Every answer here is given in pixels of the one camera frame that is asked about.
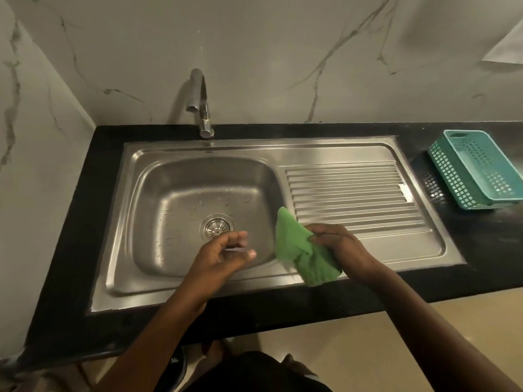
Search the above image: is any person's right hand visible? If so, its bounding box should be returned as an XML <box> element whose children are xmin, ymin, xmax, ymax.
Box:
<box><xmin>304</xmin><ymin>223</ymin><xmax>387</xmax><ymax>282</ymax></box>

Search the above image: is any person's left hand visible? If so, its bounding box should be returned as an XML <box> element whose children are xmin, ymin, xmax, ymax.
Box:
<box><xmin>184</xmin><ymin>230</ymin><xmax>257</xmax><ymax>298</ymax></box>

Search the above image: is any metal drain strainer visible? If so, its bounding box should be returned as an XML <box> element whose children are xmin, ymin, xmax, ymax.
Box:
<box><xmin>200</xmin><ymin>214</ymin><xmax>236</xmax><ymax>241</ymax></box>

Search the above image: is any green cleaning cloth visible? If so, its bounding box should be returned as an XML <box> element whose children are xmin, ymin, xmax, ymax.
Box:
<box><xmin>274</xmin><ymin>206</ymin><xmax>343</xmax><ymax>287</ymax></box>

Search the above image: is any stainless steel sink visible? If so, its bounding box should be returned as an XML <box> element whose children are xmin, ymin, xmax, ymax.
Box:
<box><xmin>89</xmin><ymin>136</ymin><xmax>467</xmax><ymax>314</ymax></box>

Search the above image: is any person's right forearm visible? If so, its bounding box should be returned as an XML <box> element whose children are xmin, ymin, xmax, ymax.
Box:
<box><xmin>359</xmin><ymin>265</ymin><xmax>522</xmax><ymax>392</ymax></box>

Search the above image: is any person's left forearm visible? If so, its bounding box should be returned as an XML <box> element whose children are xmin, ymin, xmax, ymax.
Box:
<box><xmin>92</xmin><ymin>281</ymin><xmax>209</xmax><ymax>392</ymax></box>

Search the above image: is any person's left foot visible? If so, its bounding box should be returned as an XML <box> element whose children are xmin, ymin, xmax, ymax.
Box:
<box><xmin>204</xmin><ymin>338</ymin><xmax>232</xmax><ymax>366</ymax></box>

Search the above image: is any person's foot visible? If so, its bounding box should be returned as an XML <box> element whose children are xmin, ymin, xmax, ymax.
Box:
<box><xmin>282</xmin><ymin>354</ymin><xmax>315</xmax><ymax>376</ymax></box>
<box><xmin>204</xmin><ymin>338</ymin><xmax>232</xmax><ymax>366</ymax></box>

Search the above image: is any person's black shirt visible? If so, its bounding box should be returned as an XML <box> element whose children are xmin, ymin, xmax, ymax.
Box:
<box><xmin>186</xmin><ymin>351</ymin><xmax>334</xmax><ymax>392</ymax></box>

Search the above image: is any person's right foot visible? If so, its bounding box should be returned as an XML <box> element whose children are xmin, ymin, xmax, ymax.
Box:
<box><xmin>282</xmin><ymin>354</ymin><xmax>315</xmax><ymax>376</ymax></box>

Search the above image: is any dark round waste bin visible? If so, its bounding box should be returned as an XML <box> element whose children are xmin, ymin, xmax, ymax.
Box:
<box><xmin>157</xmin><ymin>346</ymin><xmax>188</xmax><ymax>392</ymax></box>

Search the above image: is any teal plastic basket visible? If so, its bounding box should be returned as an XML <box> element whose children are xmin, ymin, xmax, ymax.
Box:
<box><xmin>428</xmin><ymin>129</ymin><xmax>523</xmax><ymax>211</ymax></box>

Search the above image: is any chrome faucet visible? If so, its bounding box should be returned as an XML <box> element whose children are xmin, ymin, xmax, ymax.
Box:
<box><xmin>186</xmin><ymin>68</ymin><xmax>215</xmax><ymax>139</ymax></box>

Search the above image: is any white paper sheet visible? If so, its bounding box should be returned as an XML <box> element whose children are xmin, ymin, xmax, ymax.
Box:
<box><xmin>482</xmin><ymin>24</ymin><xmax>523</xmax><ymax>65</ymax></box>

